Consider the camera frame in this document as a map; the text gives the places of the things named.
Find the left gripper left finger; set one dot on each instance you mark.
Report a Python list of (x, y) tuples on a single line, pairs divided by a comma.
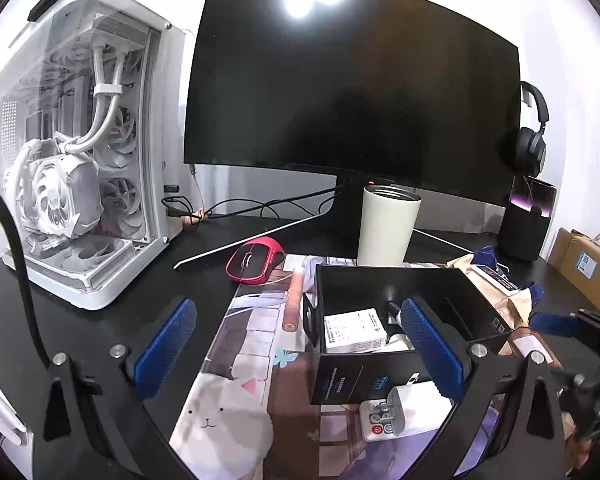
[(156, 348)]

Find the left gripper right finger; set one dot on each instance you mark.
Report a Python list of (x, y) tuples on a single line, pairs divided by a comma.
[(439, 346)]

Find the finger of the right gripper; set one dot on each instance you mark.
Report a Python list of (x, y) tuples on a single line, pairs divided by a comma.
[(582, 325)]

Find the white USB wall charger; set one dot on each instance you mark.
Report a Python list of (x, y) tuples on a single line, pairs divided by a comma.
[(418, 408)]

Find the white medicine carton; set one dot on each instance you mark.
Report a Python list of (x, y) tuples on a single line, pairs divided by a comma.
[(359, 331)]

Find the white remote colourful buttons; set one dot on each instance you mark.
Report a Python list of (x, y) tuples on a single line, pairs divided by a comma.
[(376, 419)]

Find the white square adapter box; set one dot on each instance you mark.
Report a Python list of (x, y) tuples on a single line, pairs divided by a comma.
[(399, 342)]

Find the cardboard box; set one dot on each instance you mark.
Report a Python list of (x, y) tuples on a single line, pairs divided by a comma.
[(577, 258)]

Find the beige blue snack bag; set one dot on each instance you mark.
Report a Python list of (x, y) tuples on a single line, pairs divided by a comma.
[(512, 302)]

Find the anime printed desk mat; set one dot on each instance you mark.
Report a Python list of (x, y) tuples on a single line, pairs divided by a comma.
[(270, 403)]

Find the black speaker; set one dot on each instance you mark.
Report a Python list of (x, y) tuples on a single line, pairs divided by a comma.
[(526, 218)]

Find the red black computer mouse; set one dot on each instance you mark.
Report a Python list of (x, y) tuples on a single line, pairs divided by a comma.
[(254, 261)]

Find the cream tumbler cup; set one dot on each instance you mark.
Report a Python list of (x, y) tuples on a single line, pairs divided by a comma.
[(389, 214)]

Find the black headphones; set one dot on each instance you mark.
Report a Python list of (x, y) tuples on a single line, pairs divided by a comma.
[(523, 152)]

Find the white PC case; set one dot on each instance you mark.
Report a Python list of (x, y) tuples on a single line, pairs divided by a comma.
[(92, 130)]

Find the black curved monitor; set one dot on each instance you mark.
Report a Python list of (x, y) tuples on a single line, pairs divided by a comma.
[(404, 90)]

